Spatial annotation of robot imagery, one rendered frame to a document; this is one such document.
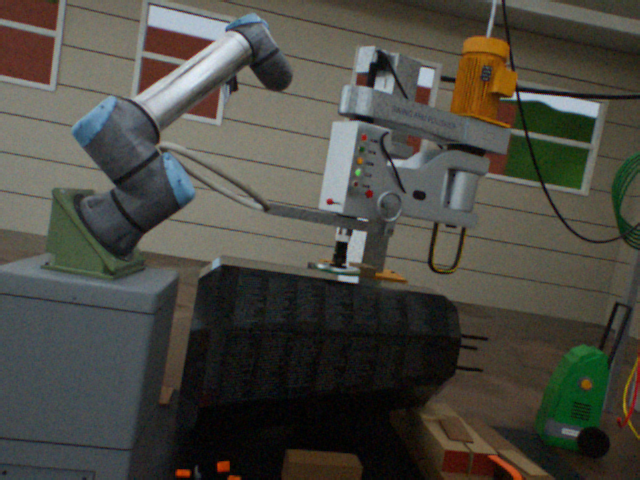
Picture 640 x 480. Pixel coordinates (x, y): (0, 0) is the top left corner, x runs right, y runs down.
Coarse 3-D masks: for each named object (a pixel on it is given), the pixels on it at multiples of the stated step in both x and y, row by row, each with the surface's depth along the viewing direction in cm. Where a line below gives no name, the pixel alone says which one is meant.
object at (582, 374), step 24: (576, 360) 355; (600, 360) 349; (552, 384) 366; (576, 384) 351; (600, 384) 350; (552, 408) 356; (576, 408) 352; (600, 408) 354; (552, 432) 353; (576, 432) 352; (600, 432) 348; (600, 456) 348
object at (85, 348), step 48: (0, 288) 156; (48, 288) 157; (96, 288) 159; (144, 288) 162; (0, 336) 157; (48, 336) 158; (96, 336) 160; (144, 336) 161; (0, 384) 158; (48, 384) 160; (96, 384) 161; (144, 384) 165; (0, 432) 159; (48, 432) 161; (96, 432) 163; (144, 432) 181
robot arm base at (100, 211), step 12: (108, 192) 172; (84, 204) 169; (96, 204) 170; (108, 204) 169; (120, 204) 169; (84, 216) 167; (96, 216) 167; (108, 216) 168; (120, 216) 169; (96, 228) 167; (108, 228) 168; (120, 228) 169; (132, 228) 171; (144, 228) 173; (108, 240) 169; (120, 240) 172; (132, 240) 174; (120, 252) 173
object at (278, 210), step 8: (272, 208) 259; (280, 208) 261; (288, 208) 263; (296, 208) 265; (280, 216) 262; (288, 216) 264; (296, 216) 266; (304, 216) 268; (312, 216) 270; (320, 216) 273; (328, 216) 275; (336, 216) 277; (328, 224) 276; (336, 224) 278; (344, 224) 280; (352, 224) 283; (360, 224) 285; (368, 224) 288; (376, 224) 290; (368, 232) 289; (376, 232) 291; (392, 232) 292
